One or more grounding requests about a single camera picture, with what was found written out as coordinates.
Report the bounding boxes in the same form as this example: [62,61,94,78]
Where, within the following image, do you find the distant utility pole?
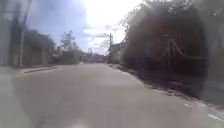
[107,32,114,64]

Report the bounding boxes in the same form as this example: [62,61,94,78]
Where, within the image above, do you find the grey concrete road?
[0,63,224,128]

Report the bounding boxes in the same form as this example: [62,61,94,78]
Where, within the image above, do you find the tree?
[59,29,79,53]

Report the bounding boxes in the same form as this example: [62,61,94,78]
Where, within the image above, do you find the overgrown dark bushes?
[118,0,224,101]

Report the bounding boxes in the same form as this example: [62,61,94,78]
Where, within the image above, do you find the concrete kerb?
[18,65,64,75]

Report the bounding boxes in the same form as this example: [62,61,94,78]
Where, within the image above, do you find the building behind fence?
[0,19,58,68]

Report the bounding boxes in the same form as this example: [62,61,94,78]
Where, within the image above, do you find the pale pole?
[17,0,33,68]

